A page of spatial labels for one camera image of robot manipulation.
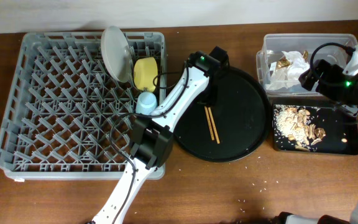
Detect white paper napkin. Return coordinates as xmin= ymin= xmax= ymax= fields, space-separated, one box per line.
xmin=265 ymin=61 xmax=310 ymax=91

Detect wooden chopstick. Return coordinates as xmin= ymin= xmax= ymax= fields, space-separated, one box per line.
xmin=207 ymin=107 xmax=221 ymax=144
xmin=204 ymin=106 xmax=215 ymax=141

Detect gold foil wrapper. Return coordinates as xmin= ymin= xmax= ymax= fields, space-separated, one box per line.
xmin=275 ymin=50 xmax=308 ymax=70

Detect food scraps pile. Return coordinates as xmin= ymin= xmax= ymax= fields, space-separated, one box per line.
xmin=273 ymin=105 xmax=348 ymax=152

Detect yellow plastic bowl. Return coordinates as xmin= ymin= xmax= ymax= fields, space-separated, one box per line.
xmin=134 ymin=57 xmax=158 ymax=92

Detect light blue plastic cup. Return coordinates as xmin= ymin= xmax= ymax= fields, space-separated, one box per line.
xmin=135 ymin=91 xmax=157 ymax=115

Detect grey round plate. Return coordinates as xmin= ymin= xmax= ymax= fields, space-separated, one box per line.
xmin=101 ymin=26 xmax=132 ymax=83

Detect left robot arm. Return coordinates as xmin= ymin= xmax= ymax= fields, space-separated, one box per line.
xmin=91 ymin=47 xmax=229 ymax=224

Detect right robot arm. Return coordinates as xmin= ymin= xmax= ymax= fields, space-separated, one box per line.
xmin=260 ymin=95 xmax=358 ymax=220

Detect clear plastic waste bin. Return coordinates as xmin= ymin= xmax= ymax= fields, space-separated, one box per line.
xmin=256 ymin=34 xmax=358 ymax=97

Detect grey plastic dishwasher rack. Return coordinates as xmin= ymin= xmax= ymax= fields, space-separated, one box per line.
xmin=0 ymin=32 xmax=168 ymax=181

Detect black rectangular tray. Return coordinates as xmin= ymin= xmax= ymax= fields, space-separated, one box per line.
xmin=272 ymin=98 xmax=358 ymax=155

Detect round black serving tray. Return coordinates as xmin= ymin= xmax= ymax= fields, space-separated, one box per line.
xmin=174 ymin=67 xmax=272 ymax=162

